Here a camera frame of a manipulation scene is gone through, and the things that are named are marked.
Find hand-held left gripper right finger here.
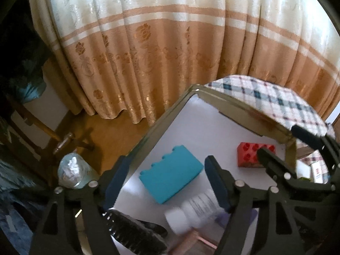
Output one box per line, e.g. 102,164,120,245
204,155,306,255

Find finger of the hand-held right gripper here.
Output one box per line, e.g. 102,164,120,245
257,148,332,192
291,125,340,165

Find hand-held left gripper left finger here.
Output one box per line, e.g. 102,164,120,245
28,155,133,255

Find red toy brick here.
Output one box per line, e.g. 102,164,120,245
237,142,277,168

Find blue toy brick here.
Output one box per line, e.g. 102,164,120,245
139,145,204,205

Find gold metal tin box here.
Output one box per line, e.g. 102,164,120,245
101,84,298,255

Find purple block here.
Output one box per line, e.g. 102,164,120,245
215,207,258,230

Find white card box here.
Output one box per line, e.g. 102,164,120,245
309,162,331,184

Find white plastic bottle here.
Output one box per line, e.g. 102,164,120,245
164,188,221,235

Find plaid tablecloth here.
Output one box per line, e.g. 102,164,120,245
203,75,336,184

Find wooden chair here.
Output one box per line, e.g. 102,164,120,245
5,96,95,160

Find blue denim cloth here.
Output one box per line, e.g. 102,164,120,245
0,191,38,255

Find cream and tan floral curtain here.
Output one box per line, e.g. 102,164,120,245
28,0,340,126

